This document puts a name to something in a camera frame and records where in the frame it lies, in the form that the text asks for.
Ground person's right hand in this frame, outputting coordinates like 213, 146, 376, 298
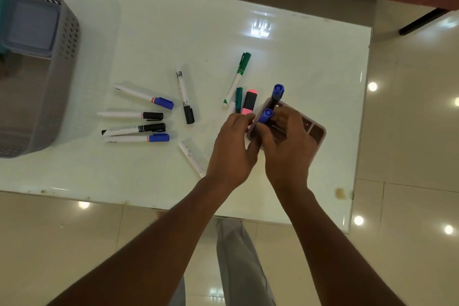
256, 105, 319, 194

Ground person's left hand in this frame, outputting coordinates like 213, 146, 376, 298
204, 112, 262, 190

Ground pink desk organizer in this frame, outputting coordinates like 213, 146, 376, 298
246, 98, 327, 166

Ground white marker black cap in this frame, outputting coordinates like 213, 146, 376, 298
178, 141, 207, 178
101, 122, 167, 137
97, 111, 164, 122
175, 70, 196, 125

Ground red label marker blue cap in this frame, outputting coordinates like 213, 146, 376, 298
257, 108, 275, 124

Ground pink highlighter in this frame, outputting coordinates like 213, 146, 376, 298
240, 88, 258, 116

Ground white marker green cap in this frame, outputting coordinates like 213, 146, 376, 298
222, 52, 252, 107

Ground grey perforated plastic basket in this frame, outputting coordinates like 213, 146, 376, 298
0, 0, 81, 159

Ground blue-grey plastic box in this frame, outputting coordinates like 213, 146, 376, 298
0, 0, 62, 59

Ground teal box with white lid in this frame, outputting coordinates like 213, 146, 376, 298
0, 0, 8, 55

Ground person's left forearm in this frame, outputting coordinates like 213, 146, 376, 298
46, 176, 234, 306

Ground person's right forearm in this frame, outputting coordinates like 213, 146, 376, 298
276, 187, 406, 306

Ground person's grey trousers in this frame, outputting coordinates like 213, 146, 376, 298
168, 218, 277, 306

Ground white table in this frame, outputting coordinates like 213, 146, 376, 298
0, 0, 373, 235

